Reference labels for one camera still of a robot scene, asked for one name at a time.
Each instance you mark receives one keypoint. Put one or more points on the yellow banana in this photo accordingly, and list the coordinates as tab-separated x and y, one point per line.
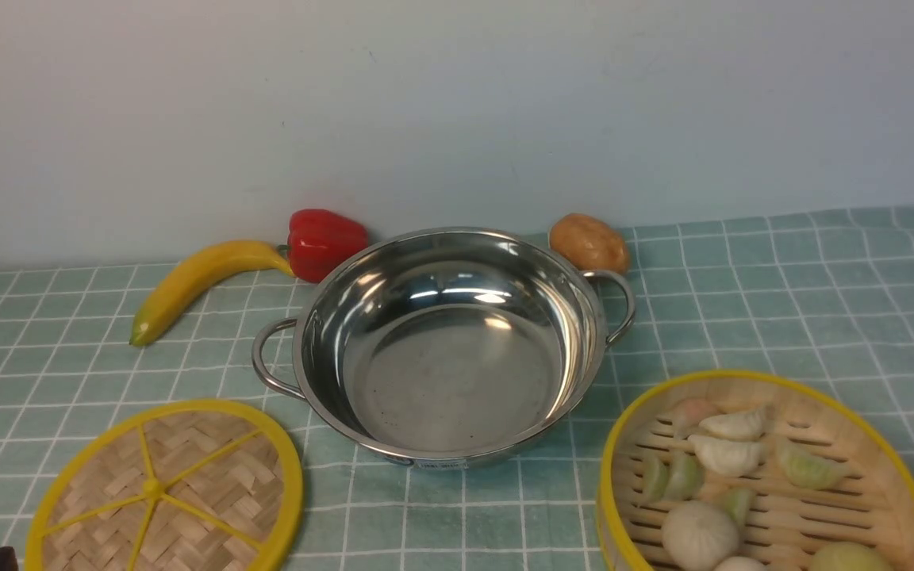
193	276

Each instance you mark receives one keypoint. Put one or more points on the woven bamboo steamer lid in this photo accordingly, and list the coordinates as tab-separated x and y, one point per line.
201	484

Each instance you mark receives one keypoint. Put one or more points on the white dumpling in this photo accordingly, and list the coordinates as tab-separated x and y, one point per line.
743	426
727	458

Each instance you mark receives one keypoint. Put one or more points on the red bell pepper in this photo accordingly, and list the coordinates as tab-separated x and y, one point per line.
319	240

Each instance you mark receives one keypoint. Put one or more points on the pale green round bun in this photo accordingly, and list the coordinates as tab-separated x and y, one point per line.
848	556

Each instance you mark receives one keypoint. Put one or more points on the stainless steel pot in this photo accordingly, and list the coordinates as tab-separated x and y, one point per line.
447	348

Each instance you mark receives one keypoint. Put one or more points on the pink dumpling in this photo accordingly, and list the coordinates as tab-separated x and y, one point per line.
686	415

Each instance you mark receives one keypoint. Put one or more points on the yellow rimmed bamboo steamer basket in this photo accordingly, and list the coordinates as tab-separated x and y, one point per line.
873	504

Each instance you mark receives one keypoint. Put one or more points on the white dumpling upper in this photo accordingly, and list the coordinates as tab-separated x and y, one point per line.
743	426

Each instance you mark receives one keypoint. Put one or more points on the brown potato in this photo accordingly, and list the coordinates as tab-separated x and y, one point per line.
589	244

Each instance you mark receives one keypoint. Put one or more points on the white dumpling lower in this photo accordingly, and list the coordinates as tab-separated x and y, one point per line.
727	458

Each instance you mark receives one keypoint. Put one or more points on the white round bun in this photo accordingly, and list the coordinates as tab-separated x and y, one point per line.
698	536
740	563

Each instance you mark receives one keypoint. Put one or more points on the green checkered tablecloth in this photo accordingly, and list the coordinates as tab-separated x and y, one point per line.
823	298

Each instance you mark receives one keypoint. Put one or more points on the green dumpling far left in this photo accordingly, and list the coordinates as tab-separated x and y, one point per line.
654	478

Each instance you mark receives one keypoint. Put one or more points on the white round bun front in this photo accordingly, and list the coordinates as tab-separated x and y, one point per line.
740	563

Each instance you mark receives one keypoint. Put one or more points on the green dumpling right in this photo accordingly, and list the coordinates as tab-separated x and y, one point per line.
806	470

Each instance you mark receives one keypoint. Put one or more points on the small green dumpling centre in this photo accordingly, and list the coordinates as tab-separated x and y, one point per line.
737	502

